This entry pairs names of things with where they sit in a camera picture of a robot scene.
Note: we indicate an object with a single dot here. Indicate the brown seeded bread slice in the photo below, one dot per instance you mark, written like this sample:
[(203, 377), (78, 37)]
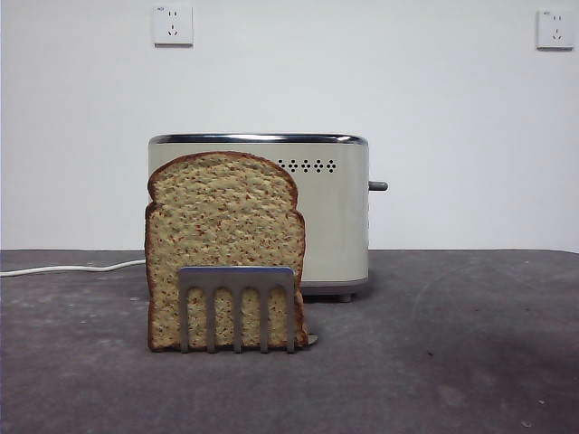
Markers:
[(221, 217)]

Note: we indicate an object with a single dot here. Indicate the cream steel two-slot toaster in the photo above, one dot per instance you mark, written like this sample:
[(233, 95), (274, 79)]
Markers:
[(335, 226)]

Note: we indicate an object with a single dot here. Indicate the steel toast rack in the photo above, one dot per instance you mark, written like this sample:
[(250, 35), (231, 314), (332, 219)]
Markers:
[(235, 276)]

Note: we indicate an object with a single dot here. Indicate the grey toaster lever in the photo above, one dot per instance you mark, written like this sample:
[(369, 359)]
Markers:
[(379, 185)]

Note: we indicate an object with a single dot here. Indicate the white wall socket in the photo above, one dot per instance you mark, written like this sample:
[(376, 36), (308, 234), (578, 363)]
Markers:
[(173, 25), (555, 29)]

